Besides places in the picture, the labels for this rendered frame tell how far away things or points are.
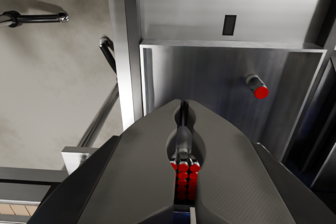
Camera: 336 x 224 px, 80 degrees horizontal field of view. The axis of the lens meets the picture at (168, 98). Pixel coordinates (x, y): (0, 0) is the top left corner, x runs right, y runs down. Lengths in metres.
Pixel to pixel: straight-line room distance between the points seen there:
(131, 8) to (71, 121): 1.47
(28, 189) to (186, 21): 0.54
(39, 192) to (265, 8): 0.61
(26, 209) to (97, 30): 0.97
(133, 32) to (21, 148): 1.93
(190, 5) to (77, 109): 1.39
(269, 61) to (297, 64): 0.05
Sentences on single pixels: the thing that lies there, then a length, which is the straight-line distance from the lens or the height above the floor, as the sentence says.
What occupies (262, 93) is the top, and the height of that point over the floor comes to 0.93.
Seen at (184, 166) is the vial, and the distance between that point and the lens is 0.41.
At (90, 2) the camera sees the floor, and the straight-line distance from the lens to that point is 1.30.
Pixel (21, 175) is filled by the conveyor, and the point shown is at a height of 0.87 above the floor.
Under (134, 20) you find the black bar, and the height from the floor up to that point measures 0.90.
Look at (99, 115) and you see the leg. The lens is 0.88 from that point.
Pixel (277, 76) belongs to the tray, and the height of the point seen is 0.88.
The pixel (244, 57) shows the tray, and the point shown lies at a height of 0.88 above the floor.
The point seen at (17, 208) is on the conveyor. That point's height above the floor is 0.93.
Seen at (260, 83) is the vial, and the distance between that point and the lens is 0.34.
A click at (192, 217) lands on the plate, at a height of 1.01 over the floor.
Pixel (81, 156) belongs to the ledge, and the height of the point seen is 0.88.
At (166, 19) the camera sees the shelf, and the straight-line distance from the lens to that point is 0.33.
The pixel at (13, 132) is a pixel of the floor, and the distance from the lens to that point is 2.07.
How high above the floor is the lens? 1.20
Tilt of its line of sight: 60 degrees down
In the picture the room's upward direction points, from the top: 174 degrees counter-clockwise
